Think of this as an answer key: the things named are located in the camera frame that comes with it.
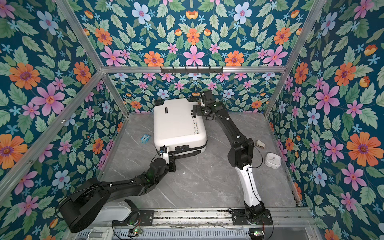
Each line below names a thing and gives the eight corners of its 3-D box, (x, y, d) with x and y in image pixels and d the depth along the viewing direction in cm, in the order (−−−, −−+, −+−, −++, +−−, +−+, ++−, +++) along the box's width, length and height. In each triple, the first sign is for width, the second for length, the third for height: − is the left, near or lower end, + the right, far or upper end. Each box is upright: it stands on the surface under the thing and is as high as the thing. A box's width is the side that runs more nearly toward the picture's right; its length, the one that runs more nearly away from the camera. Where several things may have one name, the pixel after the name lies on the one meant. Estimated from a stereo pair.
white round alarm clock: (262, 165, 93) (264, 162, 90) (265, 153, 98) (267, 150, 95) (277, 171, 90) (280, 169, 87) (280, 159, 96) (282, 156, 93)
